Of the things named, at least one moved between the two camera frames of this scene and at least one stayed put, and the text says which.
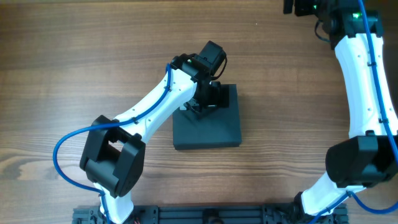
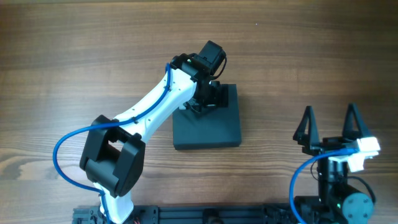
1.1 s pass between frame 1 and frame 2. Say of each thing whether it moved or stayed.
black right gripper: moved
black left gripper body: stayed
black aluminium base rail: stayed
